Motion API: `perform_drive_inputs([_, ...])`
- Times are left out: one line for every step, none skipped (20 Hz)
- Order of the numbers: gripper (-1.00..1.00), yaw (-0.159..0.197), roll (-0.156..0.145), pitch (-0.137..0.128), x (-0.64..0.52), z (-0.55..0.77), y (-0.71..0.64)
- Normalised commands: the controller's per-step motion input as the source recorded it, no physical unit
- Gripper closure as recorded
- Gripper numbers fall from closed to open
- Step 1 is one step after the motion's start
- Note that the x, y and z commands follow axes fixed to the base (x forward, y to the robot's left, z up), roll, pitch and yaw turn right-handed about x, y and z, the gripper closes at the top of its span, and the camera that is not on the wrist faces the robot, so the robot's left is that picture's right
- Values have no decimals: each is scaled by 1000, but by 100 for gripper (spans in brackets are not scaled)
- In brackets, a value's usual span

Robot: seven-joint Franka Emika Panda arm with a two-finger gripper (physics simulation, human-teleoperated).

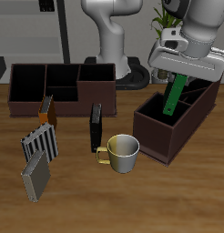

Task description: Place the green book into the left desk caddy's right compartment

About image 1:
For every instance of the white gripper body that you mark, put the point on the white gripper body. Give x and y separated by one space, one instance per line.
189 65

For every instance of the green book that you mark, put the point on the green book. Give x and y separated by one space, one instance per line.
174 94

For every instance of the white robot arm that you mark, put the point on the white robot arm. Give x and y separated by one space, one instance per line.
112 36

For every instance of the dark brown desk caddy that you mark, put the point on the dark brown desk caddy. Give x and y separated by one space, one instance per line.
159 136
95 97

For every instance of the orange book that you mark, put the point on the orange book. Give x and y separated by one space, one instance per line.
44 116

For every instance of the black white striped book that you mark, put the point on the black white striped book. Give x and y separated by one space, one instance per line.
41 141

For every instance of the grey book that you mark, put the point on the grey book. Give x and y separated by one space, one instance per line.
36 177

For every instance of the green pot plant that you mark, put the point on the green pot plant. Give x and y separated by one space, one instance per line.
165 19

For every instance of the white yellow mug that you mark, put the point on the white yellow mug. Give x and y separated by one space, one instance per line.
124 159

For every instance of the grey shelf unit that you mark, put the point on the grey shelf unit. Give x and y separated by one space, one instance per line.
25 30

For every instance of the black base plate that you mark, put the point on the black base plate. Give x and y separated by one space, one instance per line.
138 79

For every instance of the black upright post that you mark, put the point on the black upright post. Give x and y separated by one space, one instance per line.
63 30

